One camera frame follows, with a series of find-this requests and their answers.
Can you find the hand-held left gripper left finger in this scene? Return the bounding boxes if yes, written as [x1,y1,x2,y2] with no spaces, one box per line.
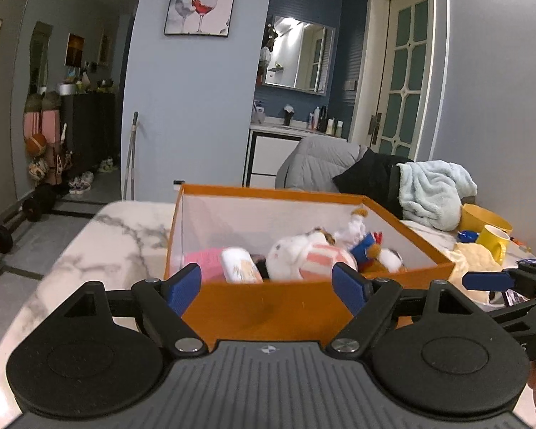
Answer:
[56,263,207,357]

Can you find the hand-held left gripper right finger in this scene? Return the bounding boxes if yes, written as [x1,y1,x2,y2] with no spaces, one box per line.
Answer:
[325,262,493,355]

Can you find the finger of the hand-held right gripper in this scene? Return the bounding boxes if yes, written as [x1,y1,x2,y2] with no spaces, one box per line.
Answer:
[462,261,536,296]
[490,294,536,362]

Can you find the orange cardboard box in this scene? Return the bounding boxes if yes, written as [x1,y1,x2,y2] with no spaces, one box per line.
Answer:
[163,183,456,353]

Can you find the cream cloth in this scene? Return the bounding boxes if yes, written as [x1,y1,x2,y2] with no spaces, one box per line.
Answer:
[448,242,505,274]

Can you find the pink fabric pouch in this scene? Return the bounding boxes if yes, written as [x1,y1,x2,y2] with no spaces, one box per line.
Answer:
[182,246,227,285]

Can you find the yellow mug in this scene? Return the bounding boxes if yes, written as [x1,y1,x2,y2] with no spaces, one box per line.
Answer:
[475,224,511,266]

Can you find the blue and white plush doll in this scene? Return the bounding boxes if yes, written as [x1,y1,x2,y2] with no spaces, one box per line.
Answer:
[349,231,408,274]

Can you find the white plush cat toy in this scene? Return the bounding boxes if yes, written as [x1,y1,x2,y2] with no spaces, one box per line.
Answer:
[252,228,359,281]

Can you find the white and orange plush toy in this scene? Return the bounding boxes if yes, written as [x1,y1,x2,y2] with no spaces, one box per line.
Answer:
[334,204,370,247]

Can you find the white printed packet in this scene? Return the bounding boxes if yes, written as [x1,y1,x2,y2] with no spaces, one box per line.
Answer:
[220,247,264,284]

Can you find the yellow bowl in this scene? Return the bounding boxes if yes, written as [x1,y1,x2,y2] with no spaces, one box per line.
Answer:
[459,203,514,243]

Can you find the light blue fleece blanket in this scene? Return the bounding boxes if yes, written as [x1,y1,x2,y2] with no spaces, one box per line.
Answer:
[397,159,478,233]

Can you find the black jacket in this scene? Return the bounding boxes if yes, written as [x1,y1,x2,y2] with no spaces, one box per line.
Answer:
[332,148,415,221]

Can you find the grey puffer jacket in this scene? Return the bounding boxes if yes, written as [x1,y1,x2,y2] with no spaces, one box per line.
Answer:
[275,136,368,194]

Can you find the white drawer cabinet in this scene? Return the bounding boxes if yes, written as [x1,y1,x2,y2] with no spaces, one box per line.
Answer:
[245,124,337,189]

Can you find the row of toiletry bottles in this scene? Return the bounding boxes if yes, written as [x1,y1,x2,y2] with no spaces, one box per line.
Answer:
[309,106,346,137]

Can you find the black hallway cabinet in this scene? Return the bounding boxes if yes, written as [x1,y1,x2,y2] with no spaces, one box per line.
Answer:
[61,91,117,176]

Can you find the basketball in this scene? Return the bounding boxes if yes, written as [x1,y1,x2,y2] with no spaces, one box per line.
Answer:
[25,133,48,157]

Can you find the pink hanging bags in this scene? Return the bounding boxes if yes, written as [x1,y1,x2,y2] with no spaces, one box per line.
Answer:
[23,93,64,186]

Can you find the white glass panel door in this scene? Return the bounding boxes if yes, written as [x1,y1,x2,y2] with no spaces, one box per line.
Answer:
[348,0,447,162]

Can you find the door handle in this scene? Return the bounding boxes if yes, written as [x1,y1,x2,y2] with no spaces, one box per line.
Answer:
[368,113,383,146]

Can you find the bathroom wall mirror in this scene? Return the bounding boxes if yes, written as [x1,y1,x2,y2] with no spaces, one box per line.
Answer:
[264,14,336,95]

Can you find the dark orange wall picture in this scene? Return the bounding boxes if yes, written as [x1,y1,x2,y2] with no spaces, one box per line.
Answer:
[65,33,86,67]

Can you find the wavy wall mirror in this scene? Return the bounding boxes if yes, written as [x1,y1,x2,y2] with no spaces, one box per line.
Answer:
[29,21,54,95]

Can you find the wine glass wall picture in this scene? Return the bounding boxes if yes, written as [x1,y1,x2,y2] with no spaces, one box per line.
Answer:
[163,0,241,37]

